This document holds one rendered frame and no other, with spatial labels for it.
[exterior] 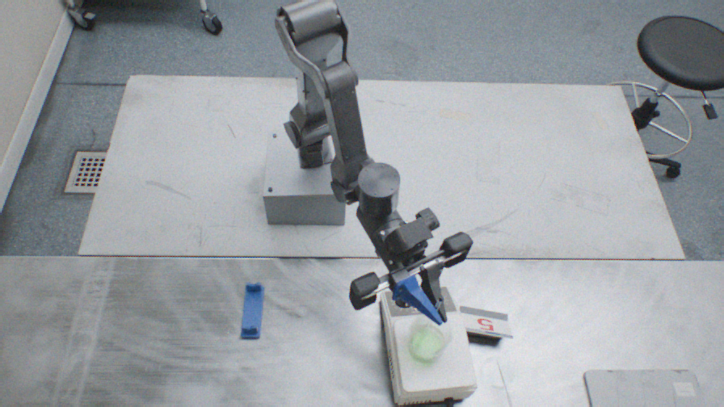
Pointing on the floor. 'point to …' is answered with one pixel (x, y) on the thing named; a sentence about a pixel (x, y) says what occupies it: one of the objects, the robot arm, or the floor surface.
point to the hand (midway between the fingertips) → (430, 301)
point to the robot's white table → (206, 197)
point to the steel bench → (335, 329)
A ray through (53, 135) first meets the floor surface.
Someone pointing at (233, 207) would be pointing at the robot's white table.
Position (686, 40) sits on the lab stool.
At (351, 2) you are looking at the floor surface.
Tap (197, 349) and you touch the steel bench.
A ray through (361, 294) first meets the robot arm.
